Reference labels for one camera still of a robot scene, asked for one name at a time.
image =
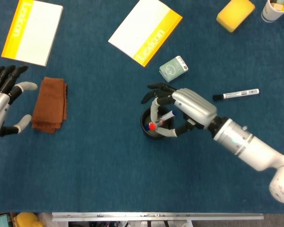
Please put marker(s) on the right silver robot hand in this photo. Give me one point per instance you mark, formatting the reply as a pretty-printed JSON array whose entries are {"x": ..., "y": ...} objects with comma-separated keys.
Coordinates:
[{"x": 196, "y": 106}]

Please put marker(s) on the blue-capped white marker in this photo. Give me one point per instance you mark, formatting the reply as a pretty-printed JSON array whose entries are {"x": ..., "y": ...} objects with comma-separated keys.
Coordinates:
[{"x": 169, "y": 115}]

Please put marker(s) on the black-capped white marker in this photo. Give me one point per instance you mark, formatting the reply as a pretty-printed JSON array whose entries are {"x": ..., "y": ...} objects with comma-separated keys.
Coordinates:
[{"x": 239, "y": 94}]

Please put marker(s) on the red-capped white marker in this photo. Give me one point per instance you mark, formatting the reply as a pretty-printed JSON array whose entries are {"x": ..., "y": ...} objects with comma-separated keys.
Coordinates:
[{"x": 152, "y": 126}]

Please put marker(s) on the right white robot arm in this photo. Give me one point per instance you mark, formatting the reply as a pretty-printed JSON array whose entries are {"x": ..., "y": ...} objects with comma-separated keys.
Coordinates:
[{"x": 251, "y": 146}]

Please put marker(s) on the black round cup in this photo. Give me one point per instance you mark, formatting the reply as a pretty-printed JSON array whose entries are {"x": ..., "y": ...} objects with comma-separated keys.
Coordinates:
[{"x": 153, "y": 136}]

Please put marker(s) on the green tissue pack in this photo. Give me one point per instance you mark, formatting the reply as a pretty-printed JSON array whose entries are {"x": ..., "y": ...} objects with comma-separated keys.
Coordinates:
[{"x": 172, "y": 69}]

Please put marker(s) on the brown folded cloth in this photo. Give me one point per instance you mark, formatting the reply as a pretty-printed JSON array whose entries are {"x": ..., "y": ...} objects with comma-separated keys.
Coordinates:
[{"x": 50, "y": 104}]

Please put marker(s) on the yellow and white notebook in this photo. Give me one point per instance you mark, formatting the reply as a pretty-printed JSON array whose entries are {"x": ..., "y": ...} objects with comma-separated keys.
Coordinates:
[
  {"x": 35, "y": 33},
  {"x": 142, "y": 30}
]

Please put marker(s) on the yellow sponge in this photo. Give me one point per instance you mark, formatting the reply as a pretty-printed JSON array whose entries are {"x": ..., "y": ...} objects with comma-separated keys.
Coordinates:
[{"x": 234, "y": 15}]

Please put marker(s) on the blue felt table mat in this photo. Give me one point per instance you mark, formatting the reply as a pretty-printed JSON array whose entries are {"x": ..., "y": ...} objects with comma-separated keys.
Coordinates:
[{"x": 109, "y": 170}]

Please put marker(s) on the teal box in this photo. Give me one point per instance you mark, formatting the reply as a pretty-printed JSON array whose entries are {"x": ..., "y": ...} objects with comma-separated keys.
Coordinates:
[{"x": 0, "y": 221}]

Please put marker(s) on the yellow plastic object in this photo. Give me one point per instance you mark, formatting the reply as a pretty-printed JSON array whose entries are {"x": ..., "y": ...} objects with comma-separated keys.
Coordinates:
[{"x": 28, "y": 220}]

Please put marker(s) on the white paper cup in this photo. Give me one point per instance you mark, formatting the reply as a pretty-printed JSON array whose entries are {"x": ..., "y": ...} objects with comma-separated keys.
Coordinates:
[{"x": 271, "y": 14}]

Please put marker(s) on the aluminium frame rail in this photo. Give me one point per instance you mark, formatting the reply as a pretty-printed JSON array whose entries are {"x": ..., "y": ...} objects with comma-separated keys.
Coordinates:
[{"x": 156, "y": 215}]

